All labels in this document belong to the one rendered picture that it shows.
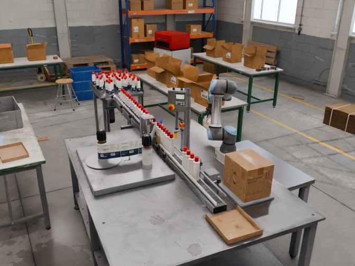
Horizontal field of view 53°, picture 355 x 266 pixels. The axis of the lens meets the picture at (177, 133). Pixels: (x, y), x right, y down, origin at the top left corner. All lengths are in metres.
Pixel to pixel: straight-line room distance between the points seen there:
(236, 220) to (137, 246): 0.71
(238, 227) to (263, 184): 0.42
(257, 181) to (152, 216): 0.80
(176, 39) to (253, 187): 6.20
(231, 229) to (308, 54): 7.19
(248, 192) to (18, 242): 2.31
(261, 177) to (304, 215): 0.39
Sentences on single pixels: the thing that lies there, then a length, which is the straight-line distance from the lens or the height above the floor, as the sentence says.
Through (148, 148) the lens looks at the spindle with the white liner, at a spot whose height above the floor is 1.07.
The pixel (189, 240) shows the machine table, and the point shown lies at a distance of 2.36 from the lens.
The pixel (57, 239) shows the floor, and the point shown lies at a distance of 3.82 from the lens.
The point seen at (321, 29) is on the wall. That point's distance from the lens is 8.98.
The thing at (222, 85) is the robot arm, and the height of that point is 1.52.
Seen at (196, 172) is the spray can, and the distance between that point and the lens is 2.81.
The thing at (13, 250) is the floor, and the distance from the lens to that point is 3.84.
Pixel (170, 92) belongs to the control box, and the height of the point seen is 1.46.
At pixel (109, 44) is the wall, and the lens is 10.68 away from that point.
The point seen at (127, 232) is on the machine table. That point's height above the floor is 0.83.
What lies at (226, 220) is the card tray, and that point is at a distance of 2.53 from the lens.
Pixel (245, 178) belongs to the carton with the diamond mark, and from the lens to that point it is 2.60.
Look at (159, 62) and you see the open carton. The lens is 6.22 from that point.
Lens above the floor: 2.34
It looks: 23 degrees down
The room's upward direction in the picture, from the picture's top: 1 degrees clockwise
